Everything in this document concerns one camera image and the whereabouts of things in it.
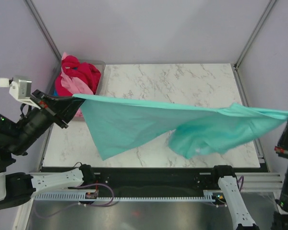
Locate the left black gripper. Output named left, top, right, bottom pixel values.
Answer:
left=10, top=89, right=89, bottom=155

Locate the teal t shirt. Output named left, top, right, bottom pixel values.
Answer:
left=74, top=94, right=288, bottom=160

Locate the grey plastic bin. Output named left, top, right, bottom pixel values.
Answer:
left=48, top=59, right=106, bottom=120

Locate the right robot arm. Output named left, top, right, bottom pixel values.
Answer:
left=210, top=121, right=288, bottom=230

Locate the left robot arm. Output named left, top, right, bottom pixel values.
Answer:
left=0, top=90, right=96, bottom=210

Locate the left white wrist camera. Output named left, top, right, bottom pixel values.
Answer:
left=0, top=76, right=35, bottom=106

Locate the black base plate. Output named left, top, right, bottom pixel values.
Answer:
left=83, top=165, right=235, bottom=198

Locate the aluminium frame rail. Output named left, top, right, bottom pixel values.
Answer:
left=96, top=172, right=283, bottom=192

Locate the white slotted cable duct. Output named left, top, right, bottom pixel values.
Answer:
left=35, top=190, right=225, bottom=202

